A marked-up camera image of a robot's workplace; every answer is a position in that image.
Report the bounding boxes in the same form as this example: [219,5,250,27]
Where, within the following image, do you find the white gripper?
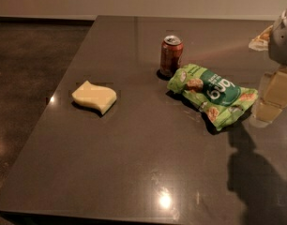
[249,8,287,128]

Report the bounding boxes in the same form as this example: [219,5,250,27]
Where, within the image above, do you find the red coke can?
[159,35,184,78]

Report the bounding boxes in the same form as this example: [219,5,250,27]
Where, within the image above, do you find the yellow sponge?
[72,81,117,114]

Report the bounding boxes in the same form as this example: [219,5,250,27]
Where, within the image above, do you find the green snack bag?
[167,64,258,131]

